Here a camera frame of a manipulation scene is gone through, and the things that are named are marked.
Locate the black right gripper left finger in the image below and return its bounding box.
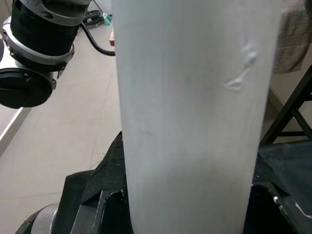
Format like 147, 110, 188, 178
70, 131, 134, 234

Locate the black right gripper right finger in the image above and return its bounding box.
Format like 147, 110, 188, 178
243, 143, 312, 234

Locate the white plastic table leg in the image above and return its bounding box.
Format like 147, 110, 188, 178
111, 0, 282, 234

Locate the teal head broom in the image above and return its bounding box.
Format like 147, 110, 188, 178
102, 12, 113, 26

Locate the black metal table frame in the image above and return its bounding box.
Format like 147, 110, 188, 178
259, 70, 312, 146

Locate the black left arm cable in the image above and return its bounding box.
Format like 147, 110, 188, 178
80, 23, 117, 57

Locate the black coiled cable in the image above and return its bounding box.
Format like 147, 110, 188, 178
82, 9, 105, 27

